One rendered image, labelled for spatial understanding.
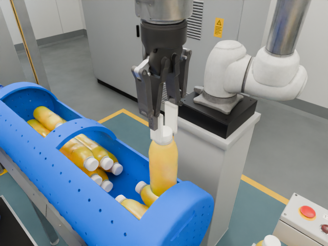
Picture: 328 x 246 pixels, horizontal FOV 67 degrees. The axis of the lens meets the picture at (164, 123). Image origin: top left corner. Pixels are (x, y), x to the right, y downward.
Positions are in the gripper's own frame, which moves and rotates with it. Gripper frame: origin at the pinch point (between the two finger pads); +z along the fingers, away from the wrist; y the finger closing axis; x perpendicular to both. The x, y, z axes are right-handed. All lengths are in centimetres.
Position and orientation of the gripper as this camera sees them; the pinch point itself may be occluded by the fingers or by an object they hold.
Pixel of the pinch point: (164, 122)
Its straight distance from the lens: 51.1
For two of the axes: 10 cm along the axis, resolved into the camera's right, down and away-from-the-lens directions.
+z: 0.0, 8.1, 5.8
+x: 7.4, 3.9, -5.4
